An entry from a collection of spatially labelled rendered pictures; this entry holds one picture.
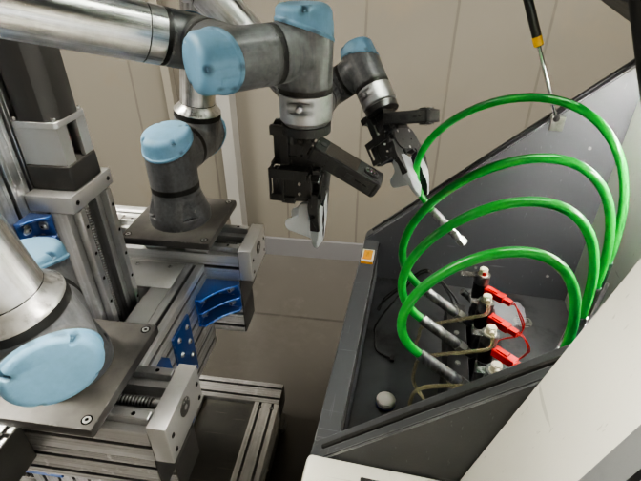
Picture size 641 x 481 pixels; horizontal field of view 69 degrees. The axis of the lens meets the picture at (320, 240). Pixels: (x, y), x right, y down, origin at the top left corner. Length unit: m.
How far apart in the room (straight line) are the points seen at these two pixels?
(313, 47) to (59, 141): 0.49
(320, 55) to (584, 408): 0.49
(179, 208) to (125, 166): 1.82
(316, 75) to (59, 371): 0.48
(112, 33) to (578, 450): 0.67
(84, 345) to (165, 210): 0.60
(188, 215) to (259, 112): 1.42
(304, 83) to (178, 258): 0.71
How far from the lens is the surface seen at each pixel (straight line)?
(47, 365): 0.63
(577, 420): 0.53
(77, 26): 0.66
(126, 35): 0.67
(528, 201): 0.68
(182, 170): 1.13
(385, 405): 1.00
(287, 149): 0.69
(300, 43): 0.62
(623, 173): 0.88
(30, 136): 0.95
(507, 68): 2.43
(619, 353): 0.50
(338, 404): 0.86
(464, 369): 0.91
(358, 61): 1.05
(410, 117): 0.97
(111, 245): 1.08
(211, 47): 0.58
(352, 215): 2.68
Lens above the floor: 1.63
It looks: 33 degrees down
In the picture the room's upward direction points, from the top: straight up
